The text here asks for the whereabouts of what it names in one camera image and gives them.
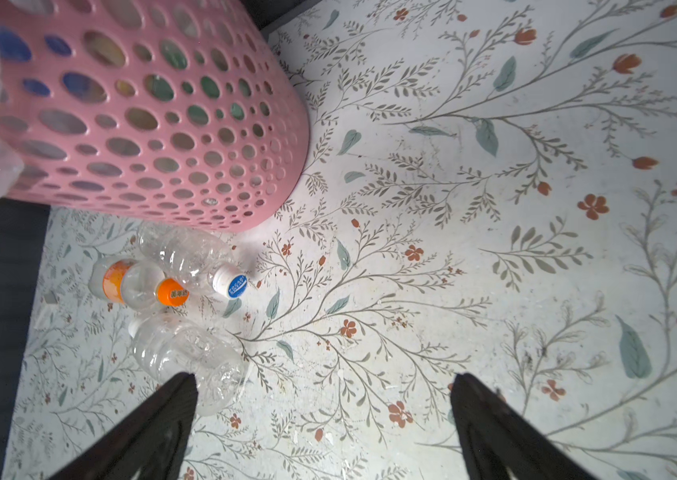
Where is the clear ribbed bottle white cap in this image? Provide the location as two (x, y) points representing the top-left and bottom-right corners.
(136, 222), (248, 299)

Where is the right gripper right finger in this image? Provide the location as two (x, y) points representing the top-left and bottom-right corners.
(450, 374), (593, 480)

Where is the pink perforated plastic bin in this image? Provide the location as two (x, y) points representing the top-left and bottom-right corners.
(0, 1), (310, 232)

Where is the orange label clear bottle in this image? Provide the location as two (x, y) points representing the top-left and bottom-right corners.
(88, 257), (190, 312)

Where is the clear crushed bottle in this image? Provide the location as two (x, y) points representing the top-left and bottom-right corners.
(128, 313), (248, 416)

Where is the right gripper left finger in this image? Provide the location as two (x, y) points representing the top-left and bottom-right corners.
(52, 372), (198, 479)

